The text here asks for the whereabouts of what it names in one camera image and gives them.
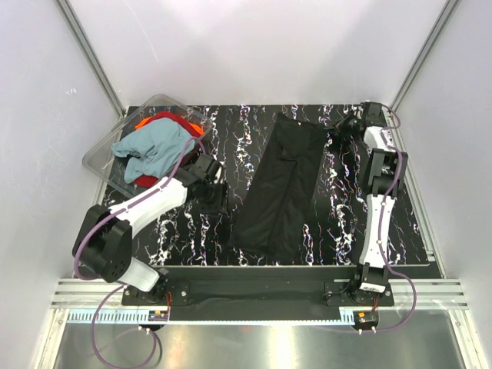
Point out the right orange black connector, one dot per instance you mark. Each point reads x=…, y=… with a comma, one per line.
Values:
x=366, y=317

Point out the white slotted cable duct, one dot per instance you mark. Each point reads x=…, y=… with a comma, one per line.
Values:
x=140, y=316

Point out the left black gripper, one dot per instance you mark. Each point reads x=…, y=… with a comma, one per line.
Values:
x=221, y=204

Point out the left orange black connector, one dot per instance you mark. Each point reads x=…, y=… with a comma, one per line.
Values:
x=158, y=315

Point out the black marbled table mat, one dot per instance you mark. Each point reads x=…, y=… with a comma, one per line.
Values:
x=335, y=222

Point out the left aluminium frame post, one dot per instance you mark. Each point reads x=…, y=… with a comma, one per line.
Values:
x=82, y=40

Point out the clear plastic bin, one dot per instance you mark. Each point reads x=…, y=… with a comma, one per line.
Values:
x=100, y=159

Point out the orange t shirt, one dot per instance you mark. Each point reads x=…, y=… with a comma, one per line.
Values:
x=192, y=128

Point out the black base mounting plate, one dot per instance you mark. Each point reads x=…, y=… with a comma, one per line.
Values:
x=273, y=291

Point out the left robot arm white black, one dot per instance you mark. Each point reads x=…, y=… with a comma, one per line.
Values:
x=103, y=247

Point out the right aluminium frame post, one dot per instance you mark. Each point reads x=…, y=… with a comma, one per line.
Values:
x=436, y=31

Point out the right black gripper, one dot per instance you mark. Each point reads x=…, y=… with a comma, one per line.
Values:
x=338, y=129

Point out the orange black connector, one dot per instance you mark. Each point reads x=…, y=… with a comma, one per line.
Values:
x=366, y=317
x=158, y=315

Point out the aluminium frame post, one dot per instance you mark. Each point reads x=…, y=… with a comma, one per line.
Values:
x=436, y=31
x=82, y=40

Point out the red t shirt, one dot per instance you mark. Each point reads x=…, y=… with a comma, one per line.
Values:
x=147, y=181

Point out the aluminium rail crossbar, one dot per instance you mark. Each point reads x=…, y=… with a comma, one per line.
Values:
x=446, y=294

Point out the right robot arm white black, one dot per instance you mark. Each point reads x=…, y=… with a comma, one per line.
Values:
x=382, y=183

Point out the light blue t shirt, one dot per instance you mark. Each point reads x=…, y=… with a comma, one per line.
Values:
x=153, y=149

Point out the black t shirt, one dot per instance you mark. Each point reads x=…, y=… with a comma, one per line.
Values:
x=275, y=208

